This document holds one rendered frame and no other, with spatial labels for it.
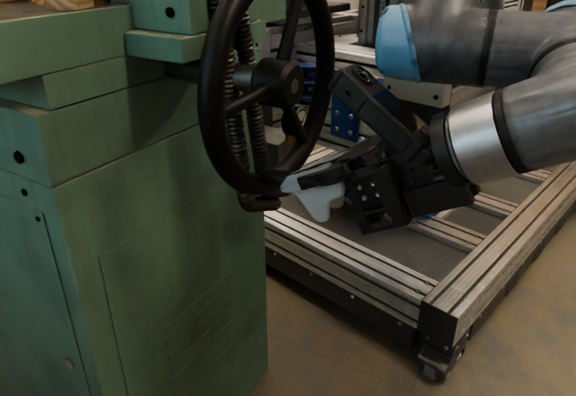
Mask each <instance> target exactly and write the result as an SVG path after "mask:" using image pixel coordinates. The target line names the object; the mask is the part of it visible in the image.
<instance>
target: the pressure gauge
mask: <svg viewBox="0 0 576 396"><path fill-rule="evenodd" d="M295 108H296V111H297V114H298V117H299V119H300V121H302V120H303V123H302V126H303V125H304V122H305V120H306V117H307V115H308V111H309V109H308V107H307V106H305V105H295ZM305 112H306V113H305ZM304 114H305V116H304ZM303 117H304V119H303ZM281 127H282V130H283V132H284V134H285V139H286V140H287V145H290V144H292V143H293V136H294V134H293V132H292V129H291V126H290V124H289V122H288V120H287V118H286V116H285V114H284V113H283V116H282V120H281Z"/></svg>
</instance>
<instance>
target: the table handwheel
mask: <svg viewBox="0 0 576 396"><path fill-rule="evenodd" d="M253 1H254V0H220V1H219V4H218V6H217V8H216V10H215V11H214V13H213V17H212V20H211V21H210V24H209V27H208V29H207V34H206V37H205V40H204V44H203V47H202V51H201V59H198V60H195V61H192V62H189V63H184V64H181V63H171V62H166V66H165V68H166V73H167V74H168V76H169V77H170V78H171V79H172V80H177V81H186V82H191V83H196V84H197V111H198V120H199V125H200V131H201V138H202V141H203V144H204V147H205V149H206V152H207V156H208V158H209V159H210V161H211V163H212V165H213V168H214V169H215V170H216V172H217V173H218V174H219V176H220V177H221V178H222V179H223V180H224V181H225V182H226V183H227V184H228V185H229V186H231V187H232V188H234V189H235V190H237V191H239V192H241V193H244V194H247V195H264V194H268V193H271V192H274V191H275V190H277V189H279V187H276V186H274V185H272V184H270V183H268V182H265V181H263V180H261V174H260V173H253V172H250V171H247V170H246V169H245V168H244V167H243V166H242V165H241V164H240V163H239V161H238V160H237V157H236V155H235V154H234V152H233V150H232V148H231V144H230V141H229V137H228V134H227V130H226V125H225V121H226V120H227V119H229V118H231V117H233V116H235V115H236V114H238V113H239V112H240V111H243V110H244V109H246V108H248V107H250V106H252V105H254V104H256V103H258V104H260V105H267V106H272V107H276V108H281V109H282V110H283V112H284V114H285V116H286V118H287V120H288V122H289V124H290V126H291V129H292V132H293V134H294V136H295V138H296V140H297V141H296V142H295V144H294V146H293V147H292V149H291V150H290V152H289V153H288V154H287V155H286V156H285V158H284V159H283V160H282V161H281V162H280V163H279V164H278V165H276V166H275V167H274V168H273V169H280V170H287V171H298V170H300V169H301V168H302V167H303V165H304V163H305V162H306V160H307V159H308V157H309V156H310V154H311V152H312V151H313V149H314V147H315V144H316V142H317V140H318V138H319V136H320V133H321V130H322V127H323V124H324V122H325V119H326V116H327V111H328V107H329V103H330V99H331V95H332V93H331V92H330V91H329V90H328V85H329V83H330V81H331V80H332V79H333V78H334V67H335V43H334V32H333V22H332V17H331V13H330V10H329V7H328V4H327V0H290V4H289V8H288V13H287V16H286V21H285V27H284V31H283V34H282V38H281V41H280V45H279V50H278V54H277V57H276V58H270V57H264V58H262V60H260V62H258V64H257V65H250V64H244V63H236V66H235V71H234V73H233V78H232V80H233V83H232V84H233V85H234V86H235V88H236V90H238V91H239V92H245V94H243V95H241V96H239V97H237V98H235V99H233V100H231V101H229V102H227V103H225V104H224V93H225V74H226V69H227V64H228V59H229V55H230V51H231V46H232V43H233V40H234V37H235V34H236V32H237V29H238V26H239V24H240V22H241V20H242V18H243V16H244V14H245V13H246V11H247V9H248V8H249V6H250V4H252V2H253ZM303 2H304V3H305V5H306V7H307V9H308V12H309V15H310V19H311V21H312V25H313V29H314V35H315V56H316V60H315V84H314V89H313V94H312V99H311V102H310V106H309V111H308V115H307V117H306V120H305V122H304V125H303V126H302V123H301V121H300V119H299V117H298V114H297V111H296V108H295V104H296V103H297V102H298V101H299V100H300V98H301V96H302V94H303V88H304V76H303V71H302V69H301V67H300V66H299V64H298V63H297V62H295V61H291V53H292V48H293V44H294V39H295V35H296V31H297V24H298V20H299V16H300V13H301V9H302V6H303Z"/></svg>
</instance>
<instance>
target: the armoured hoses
mask: <svg viewBox="0 0 576 396"><path fill-rule="evenodd" d="M219 1H220V0H209V1H208V4H209V5H210V6H209V9H210V10H211V11H210V16H211V19H210V20H212V17H213V13H214V11H215V10H216V8H217V6H218V4H219ZM249 19H250V17H249V12H248V9H247V11H246V13H245V14H244V16H243V18H242V20H241V22H240V24H239V26H238V29H237V32H236V34H235V37H236V39H235V41H236V42H237V43H236V47H237V52H238V54H237V56H238V62H239V63H244V64H250V65H255V64H256V61H255V56H254V54H255V52H254V46H253V44H254V42H253V41H252V39H253V37H252V36H251V35H252V32H251V31H250V30H251V28H252V27H251V26H250V24H251V22H250V21H249ZM232 45H233V43H232ZM233 50H234V48H233V47H232V46H231V51H230V55H229V59H228V64H227V69H226V74H225V93H224V104H225V103H227V102H229V101H231V100H233V99H235V98H237V97H239V94H240V92H238V90H236V88H235V86H234V85H233V84H232V83H233V80H232V78H233V73H234V71H235V66H236V63H235V59H236V58H234V55H235V53H234V52H233ZM245 110H246V115H247V119H248V122H247V123H248V124H249V125H248V128H249V136H250V138H249V139H250V144H251V148H252V150H251V152H252V155H253V160H254V162H253V163H254V168H255V173H261V172H262V170H263V169H264V168H270V166H269V165H270V163H269V158H268V155H267V154H268V151H267V144H266V142H267V140H266V136H265V134H266V132H265V131H264V130H265V127H264V122H263V121H264V119H263V115H262V106H261V105H260V104H258V103H256V104H254V105H252V106H250V107H248V108H246V109H245ZM242 113H243V111H240V112H239V113H238V114H236V115H235V116H233V117H231V118H229V119H227V120H226V121H227V122H226V124H227V129H228V131H227V133H228V134H229V135H228V137H229V138H230V139H229V141H230V144H231V148H232V150H233V152H234V154H235V155H236V157H237V160H238V161H239V163H240V164H241V165H242V166H243V167H244V168H245V169H246V170H247V171H250V167H249V159H248V154H247V153H248V150H247V146H246V144H247V142H246V137H245V135H246V134H245V133H244V131H245V129H244V128H243V127H244V124H243V115H242ZM250 172H251V171H250ZM236 192H237V198H238V200H239V204H240V206H241V208H242V209H243V210H244V211H246V212H249V213H255V212H264V211H274V210H278V209H279V208H280V206H281V200H280V199H279V198H278V197H286V196H289V195H291V194H292V193H284V192H281V190H280V188H279V189H277V190H275V191H274V192H271V193H268V194H264V195H261V196H253V195H247V194H244V193H241V192H239V191H237V190H236Z"/></svg>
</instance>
